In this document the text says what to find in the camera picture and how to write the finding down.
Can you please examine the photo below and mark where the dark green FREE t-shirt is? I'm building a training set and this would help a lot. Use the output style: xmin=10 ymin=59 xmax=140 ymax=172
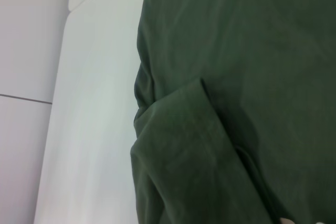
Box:
xmin=130 ymin=0 xmax=336 ymax=224

